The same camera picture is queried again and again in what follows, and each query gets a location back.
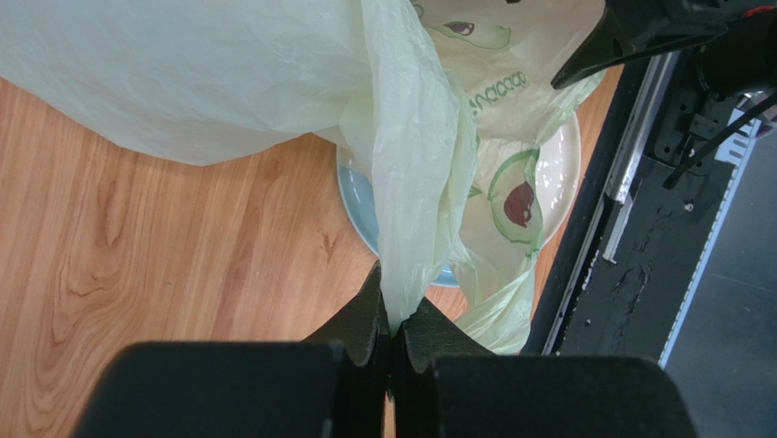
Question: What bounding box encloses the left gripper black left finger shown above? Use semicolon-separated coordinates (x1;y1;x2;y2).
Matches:
73;266;389;437

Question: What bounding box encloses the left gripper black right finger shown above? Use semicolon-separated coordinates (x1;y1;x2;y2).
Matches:
391;300;697;437

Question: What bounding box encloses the avocado print plastic bag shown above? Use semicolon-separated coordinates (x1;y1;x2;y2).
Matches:
1;1;605;354

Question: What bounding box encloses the blue cream ceramic plate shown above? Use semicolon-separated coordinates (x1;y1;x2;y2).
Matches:
335;112;583;288

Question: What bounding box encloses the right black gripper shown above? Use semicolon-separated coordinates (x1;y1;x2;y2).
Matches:
551;0;776;98

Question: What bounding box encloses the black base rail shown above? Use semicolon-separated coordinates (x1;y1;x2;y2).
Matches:
523;52;746;361

